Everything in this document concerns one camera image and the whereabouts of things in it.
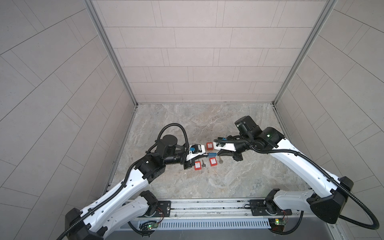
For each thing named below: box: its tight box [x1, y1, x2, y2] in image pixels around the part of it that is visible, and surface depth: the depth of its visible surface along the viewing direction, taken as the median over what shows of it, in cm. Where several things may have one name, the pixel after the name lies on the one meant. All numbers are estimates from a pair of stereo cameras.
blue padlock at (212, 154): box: [208, 152, 218, 158], surface depth 65 cm
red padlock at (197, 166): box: [194, 161, 202, 171], surface depth 86 cm
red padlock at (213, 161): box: [209, 157, 218, 167], surface depth 87 cm
